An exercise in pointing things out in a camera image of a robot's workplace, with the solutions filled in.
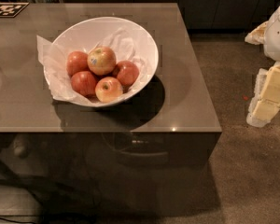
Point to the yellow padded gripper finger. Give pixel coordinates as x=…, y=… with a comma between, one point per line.
x=266, y=101
x=256, y=37

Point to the yellow-red top apple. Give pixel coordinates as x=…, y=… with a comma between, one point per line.
x=101, y=60

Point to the red apple front left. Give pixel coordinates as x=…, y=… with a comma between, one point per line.
x=84, y=83

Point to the yellow-red front apple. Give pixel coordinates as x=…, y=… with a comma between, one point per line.
x=108, y=89

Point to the black white fiducial marker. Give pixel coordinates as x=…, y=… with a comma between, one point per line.
x=11, y=10

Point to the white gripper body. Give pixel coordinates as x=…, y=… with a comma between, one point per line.
x=278, y=36

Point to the white tissue paper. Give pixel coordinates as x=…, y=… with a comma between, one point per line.
x=51, y=66

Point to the white bowl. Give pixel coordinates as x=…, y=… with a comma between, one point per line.
x=84, y=34

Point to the yellow-red apple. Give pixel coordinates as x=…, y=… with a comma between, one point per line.
x=101, y=60
x=108, y=89

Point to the red apple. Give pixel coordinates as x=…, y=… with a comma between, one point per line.
x=84, y=83
x=126, y=73
x=76, y=62

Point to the red apple right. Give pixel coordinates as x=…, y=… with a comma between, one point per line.
x=126, y=73

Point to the red apple back left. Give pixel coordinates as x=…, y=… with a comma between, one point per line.
x=76, y=62

